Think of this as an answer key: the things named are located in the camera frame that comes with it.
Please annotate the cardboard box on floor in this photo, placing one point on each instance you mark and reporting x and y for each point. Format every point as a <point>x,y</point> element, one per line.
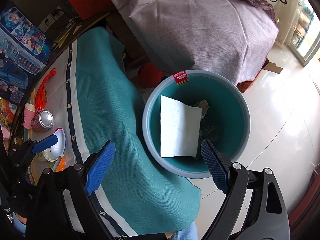
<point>271,67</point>

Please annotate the white cylindrical bottle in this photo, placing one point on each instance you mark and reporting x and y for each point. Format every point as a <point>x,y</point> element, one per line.
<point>46,155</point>

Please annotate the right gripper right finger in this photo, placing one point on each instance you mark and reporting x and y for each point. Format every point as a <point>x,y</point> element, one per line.
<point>217,166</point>

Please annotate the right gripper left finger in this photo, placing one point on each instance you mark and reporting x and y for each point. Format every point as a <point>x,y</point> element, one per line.
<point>97,165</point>

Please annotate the blue toy box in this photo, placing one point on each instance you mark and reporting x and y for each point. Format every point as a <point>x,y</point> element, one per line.
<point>25,50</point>

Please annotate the teal trash bin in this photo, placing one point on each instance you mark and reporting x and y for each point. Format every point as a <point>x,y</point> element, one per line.
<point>225,119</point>

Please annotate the pink paper cup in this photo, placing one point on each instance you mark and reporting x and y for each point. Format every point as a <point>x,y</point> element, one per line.
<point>29,112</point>

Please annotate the teal striped tablecloth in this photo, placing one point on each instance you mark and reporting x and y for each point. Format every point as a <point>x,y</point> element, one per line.
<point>93,101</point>

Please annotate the purple cloth covered furniture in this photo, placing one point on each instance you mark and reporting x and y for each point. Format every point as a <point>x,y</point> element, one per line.
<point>228,37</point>

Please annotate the white red-rimmed bowl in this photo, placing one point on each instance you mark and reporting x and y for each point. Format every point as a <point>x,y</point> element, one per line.
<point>58,149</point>

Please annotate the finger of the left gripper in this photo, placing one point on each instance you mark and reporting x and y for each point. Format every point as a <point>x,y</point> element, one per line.
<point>44,144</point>

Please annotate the red cola can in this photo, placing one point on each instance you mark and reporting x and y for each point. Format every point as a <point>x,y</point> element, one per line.
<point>42,121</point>

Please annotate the red snack wrapper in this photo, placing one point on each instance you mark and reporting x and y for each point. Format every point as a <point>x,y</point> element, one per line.
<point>41,95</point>

